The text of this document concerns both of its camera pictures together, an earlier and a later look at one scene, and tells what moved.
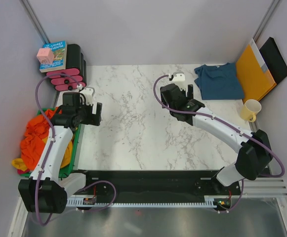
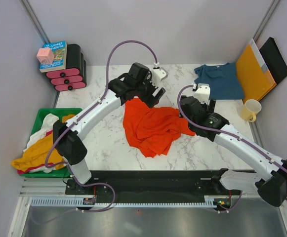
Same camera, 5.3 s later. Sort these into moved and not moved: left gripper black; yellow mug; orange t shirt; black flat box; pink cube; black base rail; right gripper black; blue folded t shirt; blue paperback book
Moved: orange t shirt; left gripper black; right gripper black
Not moved: blue folded t shirt; blue paperback book; black base rail; pink cube; yellow mug; black flat box
